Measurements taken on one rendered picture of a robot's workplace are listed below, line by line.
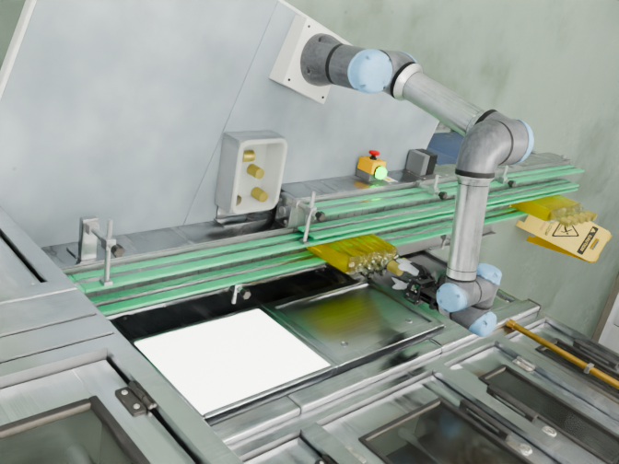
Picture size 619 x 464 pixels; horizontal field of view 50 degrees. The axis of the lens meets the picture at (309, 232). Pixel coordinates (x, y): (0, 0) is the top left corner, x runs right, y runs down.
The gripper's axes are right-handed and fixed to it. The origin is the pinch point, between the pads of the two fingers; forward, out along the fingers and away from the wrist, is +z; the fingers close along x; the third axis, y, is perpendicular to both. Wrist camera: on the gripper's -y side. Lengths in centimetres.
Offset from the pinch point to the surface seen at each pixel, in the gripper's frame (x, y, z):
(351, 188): -15.4, -4.3, 29.7
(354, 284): 12.3, 1.8, 14.3
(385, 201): -13.6, -11.8, 20.4
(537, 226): 72, -307, 101
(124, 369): -21, 111, -34
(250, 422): 13, 72, -22
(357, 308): 12.9, 11.4, 3.1
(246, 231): -5.7, 38.0, 29.7
